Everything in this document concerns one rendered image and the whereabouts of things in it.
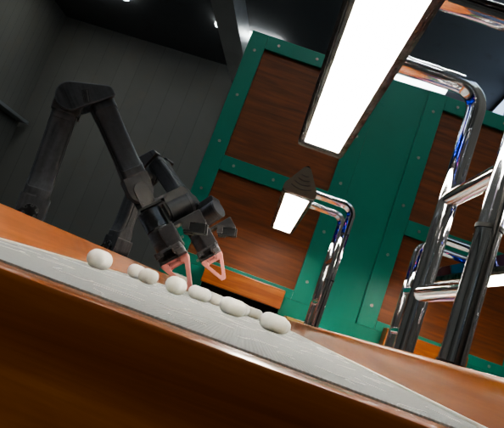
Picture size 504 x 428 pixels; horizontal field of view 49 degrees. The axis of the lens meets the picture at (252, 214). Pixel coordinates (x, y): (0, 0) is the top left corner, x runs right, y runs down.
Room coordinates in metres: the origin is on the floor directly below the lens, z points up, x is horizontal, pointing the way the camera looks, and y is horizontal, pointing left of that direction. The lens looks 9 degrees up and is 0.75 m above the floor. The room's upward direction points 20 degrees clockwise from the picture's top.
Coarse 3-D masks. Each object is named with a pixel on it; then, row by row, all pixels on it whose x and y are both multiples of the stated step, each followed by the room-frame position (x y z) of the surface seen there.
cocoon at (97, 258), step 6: (90, 252) 0.54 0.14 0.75; (96, 252) 0.54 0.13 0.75; (102, 252) 0.54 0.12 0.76; (108, 252) 0.56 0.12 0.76; (90, 258) 0.54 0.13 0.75; (96, 258) 0.54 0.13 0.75; (102, 258) 0.54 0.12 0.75; (108, 258) 0.55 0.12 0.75; (90, 264) 0.54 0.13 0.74; (96, 264) 0.54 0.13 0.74; (102, 264) 0.55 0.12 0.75; (108, 264) 0.56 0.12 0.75
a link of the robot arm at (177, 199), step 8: (136, 184) 1.22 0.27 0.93; (144, 184) 1.22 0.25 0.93; (136, 192) 1.22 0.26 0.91; (144, 192) 1.22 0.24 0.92; (168, 192) 1.26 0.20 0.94; (176, 192) 1.27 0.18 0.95; (184, 192) 1.27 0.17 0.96; (144, 200) 1.23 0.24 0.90; (152, 200) 1.23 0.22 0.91; (168, 200) 1.26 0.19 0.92; (176, 200) 1.26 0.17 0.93; (184, 200) 1.26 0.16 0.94; (192, 200) 1.27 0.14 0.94; (176, 208) 1.26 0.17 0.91; (184, 208) 1.27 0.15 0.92; (192, 208) 1.27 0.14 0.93; (176, 216) 1.27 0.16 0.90; (184, 216) 1.28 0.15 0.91
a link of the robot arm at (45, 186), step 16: (64, 112) 1.16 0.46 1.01; (80, 112) 1.17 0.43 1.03; (48, 128) 1.17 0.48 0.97; (64, 128) 1.17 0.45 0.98; (48, 144) 1.17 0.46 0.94; (64, 144) 1.18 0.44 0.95; (48, 160) 1.17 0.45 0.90; (32, 176) 1.17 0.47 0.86; (48, 176) 1.18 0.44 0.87; (32, 192) 1.16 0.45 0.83; (48, 192) 1.18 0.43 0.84; (16, 208) 1.16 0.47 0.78
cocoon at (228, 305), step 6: (222, 300) 0.67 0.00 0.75; (228, 300) 0.67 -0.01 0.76; (234, 300) 0.67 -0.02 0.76; (222, 306) 0.67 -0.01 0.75; (228, 306) 0.67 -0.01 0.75; (234, 306) 0.67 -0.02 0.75; (240, 306) 0.68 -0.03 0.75; (228, 312) 0.67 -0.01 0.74; (234, 312) 0.67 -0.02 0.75; (240, 312) 0.68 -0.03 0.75
